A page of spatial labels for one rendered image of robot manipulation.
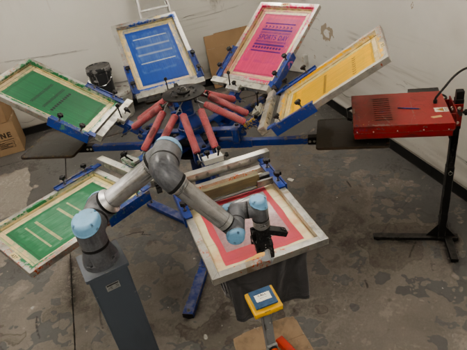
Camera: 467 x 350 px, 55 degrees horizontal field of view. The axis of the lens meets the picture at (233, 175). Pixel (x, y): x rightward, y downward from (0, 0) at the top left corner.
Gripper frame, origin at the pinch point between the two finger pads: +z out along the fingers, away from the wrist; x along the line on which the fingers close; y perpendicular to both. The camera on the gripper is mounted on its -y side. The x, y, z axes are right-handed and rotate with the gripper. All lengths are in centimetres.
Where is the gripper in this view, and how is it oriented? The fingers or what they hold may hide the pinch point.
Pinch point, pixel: (270, 257)
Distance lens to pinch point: 213.6
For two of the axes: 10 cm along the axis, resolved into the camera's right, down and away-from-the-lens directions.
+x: 3.3, 4.8, -8.2
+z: 1.4, 8.3, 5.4
